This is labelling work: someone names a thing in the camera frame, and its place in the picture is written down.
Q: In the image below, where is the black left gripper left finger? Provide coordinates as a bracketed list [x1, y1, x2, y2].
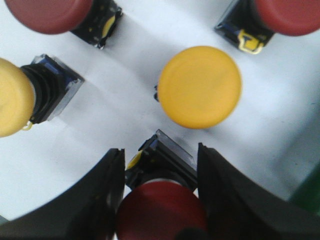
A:
[0, 148, 125, 240]

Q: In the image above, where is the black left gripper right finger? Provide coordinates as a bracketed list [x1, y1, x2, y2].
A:
[197, 143, 320, 240]

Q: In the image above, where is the red mushroom push button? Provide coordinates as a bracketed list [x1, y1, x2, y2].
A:
[214, 0, 320, 55]
[5, 0, 123, 49]
[115, 129, 209, 240]

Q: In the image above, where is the yellow mushroom push button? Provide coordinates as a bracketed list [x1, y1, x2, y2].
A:
[156, 46, 242, 129]
[0, 54, 85, 137]

